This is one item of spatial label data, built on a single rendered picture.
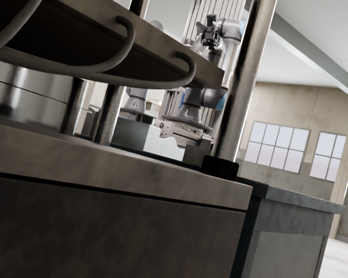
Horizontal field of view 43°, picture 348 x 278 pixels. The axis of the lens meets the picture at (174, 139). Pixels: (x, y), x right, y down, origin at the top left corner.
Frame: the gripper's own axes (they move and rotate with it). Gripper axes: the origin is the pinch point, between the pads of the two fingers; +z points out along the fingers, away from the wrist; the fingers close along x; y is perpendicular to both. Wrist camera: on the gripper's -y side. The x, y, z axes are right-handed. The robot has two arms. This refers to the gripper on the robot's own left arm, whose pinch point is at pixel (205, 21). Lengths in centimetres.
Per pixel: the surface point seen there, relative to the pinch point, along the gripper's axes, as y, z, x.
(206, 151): 62, 34, -17
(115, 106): 55, 77, 2
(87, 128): 56, 8, 48
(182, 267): 92, 104, -32
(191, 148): 62, 32, -10
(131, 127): 56, 28, 17
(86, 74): 61, 139, -23
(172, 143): 58, -1, 8
